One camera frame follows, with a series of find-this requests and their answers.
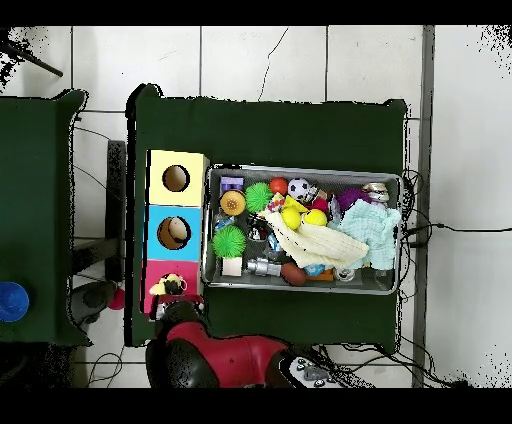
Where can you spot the green spiky rubber ball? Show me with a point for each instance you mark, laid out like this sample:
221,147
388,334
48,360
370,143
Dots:
228,241
258,197

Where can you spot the shallow silver mesh bin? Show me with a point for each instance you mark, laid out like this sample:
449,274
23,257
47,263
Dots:
360,178

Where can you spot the toy hamburger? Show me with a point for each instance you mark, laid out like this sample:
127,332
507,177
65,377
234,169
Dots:
232,202

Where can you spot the black white soccer ball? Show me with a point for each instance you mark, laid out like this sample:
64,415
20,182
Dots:
298,188

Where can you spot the dark grey rounded object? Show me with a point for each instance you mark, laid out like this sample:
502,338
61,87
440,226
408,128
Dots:
94,298

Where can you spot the yellow duck toy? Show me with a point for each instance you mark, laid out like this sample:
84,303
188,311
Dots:
160,287

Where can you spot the yellow smiley ball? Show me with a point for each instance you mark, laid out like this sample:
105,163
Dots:
291,218

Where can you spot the dark green side table cloth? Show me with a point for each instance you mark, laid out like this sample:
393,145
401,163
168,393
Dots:
36,140

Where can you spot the wooden box with three holes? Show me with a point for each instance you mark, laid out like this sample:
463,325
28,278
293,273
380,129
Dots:
192,248

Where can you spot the mint green waffle cloth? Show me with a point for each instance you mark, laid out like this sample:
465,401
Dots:
376,236

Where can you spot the small red floor ball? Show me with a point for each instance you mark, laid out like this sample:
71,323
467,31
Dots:
116,300

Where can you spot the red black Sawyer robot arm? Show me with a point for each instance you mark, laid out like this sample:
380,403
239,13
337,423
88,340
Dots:
232,356

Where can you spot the cream waffle cloth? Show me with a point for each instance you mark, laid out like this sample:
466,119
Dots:
320,244

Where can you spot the blue plastic cup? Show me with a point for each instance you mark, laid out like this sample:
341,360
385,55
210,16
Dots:
12,302

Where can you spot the brown toy football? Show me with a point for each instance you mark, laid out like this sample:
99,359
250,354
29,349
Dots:
293,274

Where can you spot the black tripod leg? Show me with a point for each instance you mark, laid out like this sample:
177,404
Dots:
40,66

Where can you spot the orange red ball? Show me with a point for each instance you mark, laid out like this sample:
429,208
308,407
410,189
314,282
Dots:
278,186

